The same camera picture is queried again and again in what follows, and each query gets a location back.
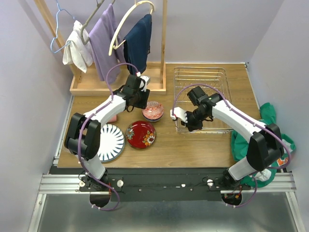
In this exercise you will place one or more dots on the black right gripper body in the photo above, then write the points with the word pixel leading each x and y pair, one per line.
pixel 194 120

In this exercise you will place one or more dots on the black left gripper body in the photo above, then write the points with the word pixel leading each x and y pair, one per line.
pixel 139 101

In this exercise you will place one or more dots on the pink cup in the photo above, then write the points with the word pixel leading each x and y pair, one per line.
pixel 113 119

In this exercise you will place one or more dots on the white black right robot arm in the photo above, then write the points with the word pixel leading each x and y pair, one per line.
pixel 247 127

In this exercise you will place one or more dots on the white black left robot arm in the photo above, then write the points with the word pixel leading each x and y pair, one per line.
pixel 83 134

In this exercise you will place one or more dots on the red white patterned bowl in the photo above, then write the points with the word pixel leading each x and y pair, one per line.
pixel 153 111

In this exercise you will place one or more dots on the navy blue cloth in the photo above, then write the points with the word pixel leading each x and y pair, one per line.
pixel 137 43

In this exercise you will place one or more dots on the red floral plate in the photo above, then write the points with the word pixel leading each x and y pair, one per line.
pixel 141 134

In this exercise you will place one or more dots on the white blue striped plate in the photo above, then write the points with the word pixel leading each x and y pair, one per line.
pixel 112 143

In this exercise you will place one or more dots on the purple cloth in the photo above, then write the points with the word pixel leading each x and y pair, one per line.
pixel 100 38

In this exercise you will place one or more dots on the white cloth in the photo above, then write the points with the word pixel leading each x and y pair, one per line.
pixel 76 52

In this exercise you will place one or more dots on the green cloth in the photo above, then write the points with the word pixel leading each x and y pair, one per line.
pixel 261 148

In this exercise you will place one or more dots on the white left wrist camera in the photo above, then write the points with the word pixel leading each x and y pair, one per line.
pixel 145 80

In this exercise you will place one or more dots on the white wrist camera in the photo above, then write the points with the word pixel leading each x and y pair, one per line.
pixel 178 113
pixel 145 80

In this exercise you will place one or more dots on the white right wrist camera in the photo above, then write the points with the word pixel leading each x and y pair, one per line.
pixel 178 113

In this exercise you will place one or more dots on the metal wire dish rack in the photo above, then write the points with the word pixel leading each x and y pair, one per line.
pixel 196 88

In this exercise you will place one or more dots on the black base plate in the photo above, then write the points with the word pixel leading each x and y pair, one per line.
pixel 141 185

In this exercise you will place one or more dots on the blue wire hanger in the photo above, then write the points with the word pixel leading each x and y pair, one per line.
pixel 57 32

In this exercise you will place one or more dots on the aluminium rail frame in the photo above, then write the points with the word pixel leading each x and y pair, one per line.
pixel 270 209

